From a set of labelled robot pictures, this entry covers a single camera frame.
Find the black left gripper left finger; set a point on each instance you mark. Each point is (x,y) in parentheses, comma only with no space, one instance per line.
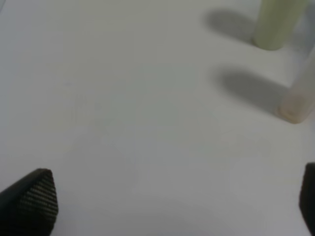
(29,207)

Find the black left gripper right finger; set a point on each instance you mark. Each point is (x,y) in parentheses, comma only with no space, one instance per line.
(307,197)

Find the clear plastic drink bottle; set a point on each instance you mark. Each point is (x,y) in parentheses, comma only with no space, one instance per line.
(299,101)

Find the pale green plastic cup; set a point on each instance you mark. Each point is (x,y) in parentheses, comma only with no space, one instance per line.
(276,21)

